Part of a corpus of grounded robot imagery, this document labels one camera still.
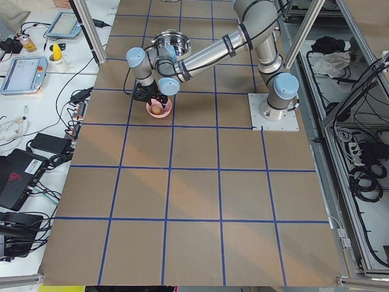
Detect yellow banana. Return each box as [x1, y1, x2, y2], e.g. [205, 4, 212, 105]
[52, 43, 63, 61]

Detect black cloth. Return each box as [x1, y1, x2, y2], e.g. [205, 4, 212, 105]
[311, 36, 345, 54]

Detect power strip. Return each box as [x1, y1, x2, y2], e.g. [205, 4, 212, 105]
[65, 102, 87, 141]

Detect aluminium side rack frame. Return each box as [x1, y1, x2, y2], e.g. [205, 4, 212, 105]
[284, 1, 388, 291]

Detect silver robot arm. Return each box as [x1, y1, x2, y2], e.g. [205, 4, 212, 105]
[126, 1, 299, 122]

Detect pale green cooking pot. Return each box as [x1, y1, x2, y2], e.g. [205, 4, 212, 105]
[151, 29, 191, 60]

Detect brown egg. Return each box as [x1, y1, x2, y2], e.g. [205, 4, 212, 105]
[151, 106, 161, 115]

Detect orange drink can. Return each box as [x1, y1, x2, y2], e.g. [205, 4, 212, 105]
[19, 35, 36, 52]

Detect aluminium frame post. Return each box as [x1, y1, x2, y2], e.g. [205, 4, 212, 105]
[284, 0, 325, 70]
[69, 0, 107, 66]

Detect white crumpled cloth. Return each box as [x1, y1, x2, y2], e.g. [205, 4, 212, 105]
[312, 52, 351, 78]

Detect teach pendant tablet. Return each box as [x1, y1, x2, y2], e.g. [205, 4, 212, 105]
[1, 57, 48, 95]
[45, 12, 81, 39]

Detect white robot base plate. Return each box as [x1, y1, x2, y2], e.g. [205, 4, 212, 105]
[248, 93, 299, 132]

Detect aluminium frame post left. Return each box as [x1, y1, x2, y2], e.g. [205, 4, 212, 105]
[69, 0, 107, 66]

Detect teach pendant tablet far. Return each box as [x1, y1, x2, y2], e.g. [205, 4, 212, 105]
[45, 12, 81, 39]

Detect black electronics box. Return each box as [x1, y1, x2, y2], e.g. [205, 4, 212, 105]
[1, 212, 43, 262]

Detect white mug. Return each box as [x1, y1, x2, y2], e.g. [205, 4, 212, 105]
[49, 54, 69, 73]

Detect coiled black cables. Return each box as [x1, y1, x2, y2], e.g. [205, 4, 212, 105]
[349, 164, 384, 202]

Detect black power adapter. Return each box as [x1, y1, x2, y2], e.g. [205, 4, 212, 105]
[30, 133, 71, 155]

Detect teach pendant tablet near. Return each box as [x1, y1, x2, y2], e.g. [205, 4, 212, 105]
[1, 57, 48, 95]

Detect pink plastic bowl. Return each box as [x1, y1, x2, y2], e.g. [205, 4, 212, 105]
[146, 99, 173, 119]

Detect aluminium frame post right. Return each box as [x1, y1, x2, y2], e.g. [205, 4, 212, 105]
[284, 0, 325, 70]

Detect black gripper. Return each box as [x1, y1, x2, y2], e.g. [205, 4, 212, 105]
[133, 82, 168, 109]

